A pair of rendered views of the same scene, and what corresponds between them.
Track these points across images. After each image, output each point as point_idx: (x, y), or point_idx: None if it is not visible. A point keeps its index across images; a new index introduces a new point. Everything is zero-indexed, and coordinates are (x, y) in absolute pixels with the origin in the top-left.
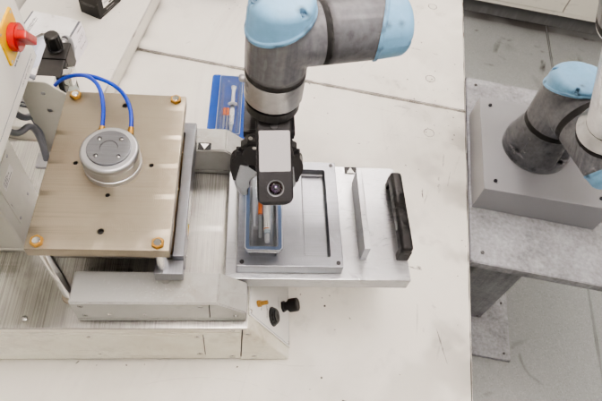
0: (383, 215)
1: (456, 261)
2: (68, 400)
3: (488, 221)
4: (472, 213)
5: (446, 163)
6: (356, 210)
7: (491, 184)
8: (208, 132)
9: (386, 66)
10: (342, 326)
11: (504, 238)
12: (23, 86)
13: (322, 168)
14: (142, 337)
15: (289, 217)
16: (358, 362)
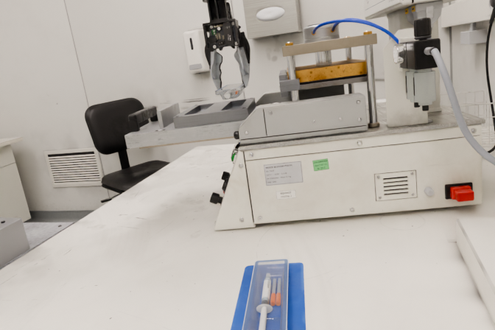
0: (152, 125)
1: (87, 220)
2: None
3: (28, 241)
4: (36, 244)
5: (8, 277)
6: (171, 116)
7: (11, 219)
8: (273, 105)
9: None
10: (195, 191)
11: (29, 234)
12: (389, 3)
13: (184, 115)
14: None
15: (218, 105)
16: (192, 184)
